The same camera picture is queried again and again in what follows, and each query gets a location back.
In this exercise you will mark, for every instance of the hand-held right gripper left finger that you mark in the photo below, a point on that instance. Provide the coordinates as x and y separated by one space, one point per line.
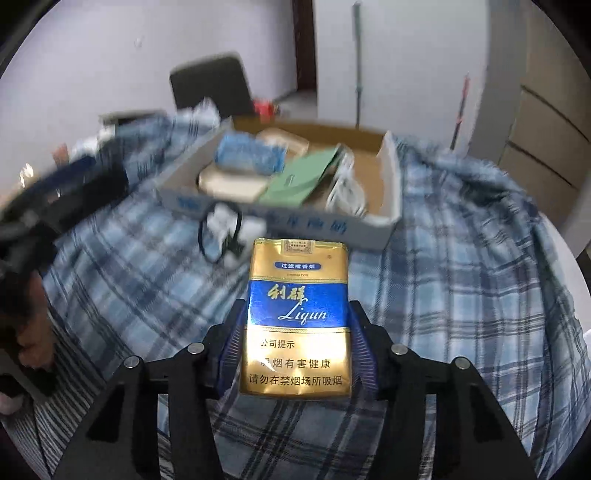
228 364

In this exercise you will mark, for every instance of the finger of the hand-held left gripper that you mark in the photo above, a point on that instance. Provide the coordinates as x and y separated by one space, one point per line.
83 189

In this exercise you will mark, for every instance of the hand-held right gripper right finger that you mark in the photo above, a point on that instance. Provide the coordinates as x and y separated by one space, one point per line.
364 364

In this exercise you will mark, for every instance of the gold blue cigarette pack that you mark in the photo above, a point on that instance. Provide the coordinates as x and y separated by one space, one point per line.
295 314

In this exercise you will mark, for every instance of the cardboard box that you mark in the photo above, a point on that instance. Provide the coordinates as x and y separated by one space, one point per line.
323 226

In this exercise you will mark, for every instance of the beige pouch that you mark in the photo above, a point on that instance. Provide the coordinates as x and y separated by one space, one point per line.
231 184

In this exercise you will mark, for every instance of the blue packet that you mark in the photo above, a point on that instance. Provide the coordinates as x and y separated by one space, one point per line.
249 154

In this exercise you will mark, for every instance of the clear plastic item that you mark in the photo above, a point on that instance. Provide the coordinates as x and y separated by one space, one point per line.
344 189

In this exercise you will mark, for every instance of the light green card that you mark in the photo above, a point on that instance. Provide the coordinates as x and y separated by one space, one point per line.
295 177

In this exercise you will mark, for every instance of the beige phone case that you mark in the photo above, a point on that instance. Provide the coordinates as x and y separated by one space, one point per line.
286 141

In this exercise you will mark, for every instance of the person's left hand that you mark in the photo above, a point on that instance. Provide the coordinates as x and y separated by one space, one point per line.
39 323

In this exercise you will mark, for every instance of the blue plaid cloth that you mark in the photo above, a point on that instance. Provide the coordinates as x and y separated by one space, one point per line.
438 277

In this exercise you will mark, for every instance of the white charger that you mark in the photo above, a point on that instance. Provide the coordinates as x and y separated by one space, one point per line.
251 226

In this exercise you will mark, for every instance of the clear crumpled plastic bag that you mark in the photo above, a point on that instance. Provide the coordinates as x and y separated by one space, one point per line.
205 113

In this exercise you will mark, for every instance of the dark chair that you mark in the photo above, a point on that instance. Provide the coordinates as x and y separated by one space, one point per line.
207 83

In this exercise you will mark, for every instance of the striped clothing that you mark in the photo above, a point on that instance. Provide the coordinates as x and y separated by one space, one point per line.
46 424

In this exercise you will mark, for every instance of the small red object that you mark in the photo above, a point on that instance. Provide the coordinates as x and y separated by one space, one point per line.
265 108

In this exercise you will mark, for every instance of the dark brown door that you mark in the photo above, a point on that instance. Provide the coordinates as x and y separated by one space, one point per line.
307 46

